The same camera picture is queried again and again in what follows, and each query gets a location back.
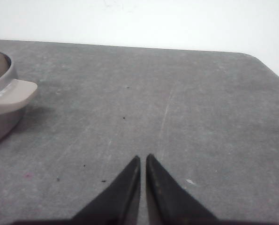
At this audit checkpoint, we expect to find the stainless steel steamer pot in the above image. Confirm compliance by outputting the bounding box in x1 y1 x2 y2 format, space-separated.
0 52 38 140

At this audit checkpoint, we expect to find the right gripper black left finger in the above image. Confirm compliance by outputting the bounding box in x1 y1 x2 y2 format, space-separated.
12 156 140 225

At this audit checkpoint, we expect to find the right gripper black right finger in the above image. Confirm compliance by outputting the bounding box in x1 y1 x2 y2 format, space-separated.
146 154 220 225

